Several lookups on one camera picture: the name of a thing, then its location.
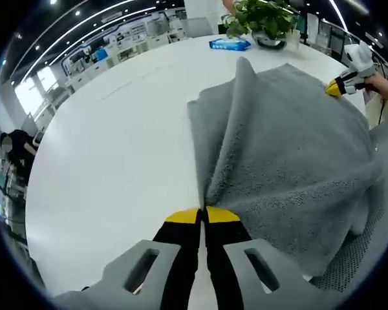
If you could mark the grey towel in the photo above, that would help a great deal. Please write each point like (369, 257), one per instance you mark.
(287, 155)

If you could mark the green potted plant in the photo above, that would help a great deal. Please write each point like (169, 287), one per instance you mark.
(262, 19)

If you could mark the clear glass cup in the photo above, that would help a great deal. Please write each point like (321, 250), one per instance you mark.
(293, 41)

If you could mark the blue tissue pack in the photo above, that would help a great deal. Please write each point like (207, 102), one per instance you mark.
(229, 44)

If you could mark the person's right hand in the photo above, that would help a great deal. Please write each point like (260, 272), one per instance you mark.
(375, 83)

